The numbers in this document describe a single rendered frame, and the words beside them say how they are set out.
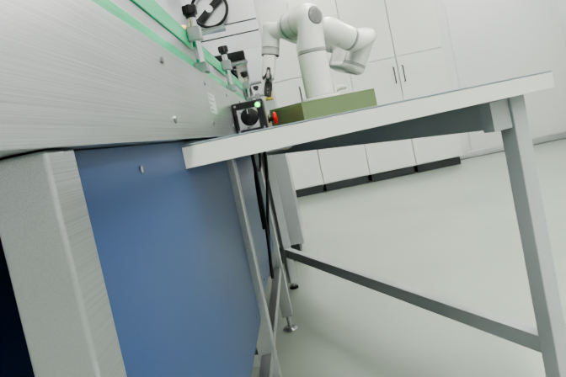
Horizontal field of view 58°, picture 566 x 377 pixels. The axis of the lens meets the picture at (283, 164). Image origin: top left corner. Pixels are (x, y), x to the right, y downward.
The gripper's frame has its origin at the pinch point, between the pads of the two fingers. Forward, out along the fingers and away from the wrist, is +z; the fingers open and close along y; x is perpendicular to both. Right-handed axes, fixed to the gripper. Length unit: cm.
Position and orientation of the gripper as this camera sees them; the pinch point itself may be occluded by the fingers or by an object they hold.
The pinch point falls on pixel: (268, 92)
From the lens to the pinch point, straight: 215.6
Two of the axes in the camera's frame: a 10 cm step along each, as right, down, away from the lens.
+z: -0.6, 10.0, 0.7
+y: -0.5, 0.7, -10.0
